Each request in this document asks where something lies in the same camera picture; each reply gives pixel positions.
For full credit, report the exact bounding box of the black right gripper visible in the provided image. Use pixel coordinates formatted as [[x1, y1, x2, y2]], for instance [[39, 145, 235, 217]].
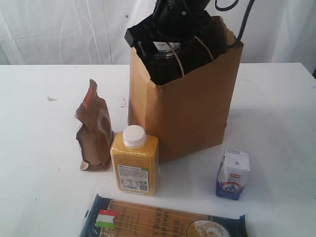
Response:
[[124, 0, 210, 53]]

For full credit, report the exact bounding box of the dark canister silver pull-tab lid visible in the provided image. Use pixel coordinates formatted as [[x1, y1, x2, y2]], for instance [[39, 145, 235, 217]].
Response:
[[135, 42, 185, 85]]

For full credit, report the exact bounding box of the brown paper bag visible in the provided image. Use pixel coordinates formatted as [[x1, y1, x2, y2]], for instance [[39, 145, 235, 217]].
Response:
[[128, 16, 243, 162]]

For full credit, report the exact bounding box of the yellow millet bottle white cap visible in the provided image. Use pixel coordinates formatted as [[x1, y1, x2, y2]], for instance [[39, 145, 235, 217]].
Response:
[[111, 125, 159, 195]]

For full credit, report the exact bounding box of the brown crumpled snack pouch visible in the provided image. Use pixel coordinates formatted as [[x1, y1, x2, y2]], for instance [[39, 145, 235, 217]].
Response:
[[75, 79, 114, 171]]

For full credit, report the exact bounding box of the small white blue milk carton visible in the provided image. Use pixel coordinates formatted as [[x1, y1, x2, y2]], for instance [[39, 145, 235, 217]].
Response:
[[216, 149, 250, 200]]

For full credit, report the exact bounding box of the spaghetti packet dark blue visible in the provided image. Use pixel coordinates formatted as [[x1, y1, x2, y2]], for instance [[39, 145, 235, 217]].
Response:
[[80, 195, 248, 237]]

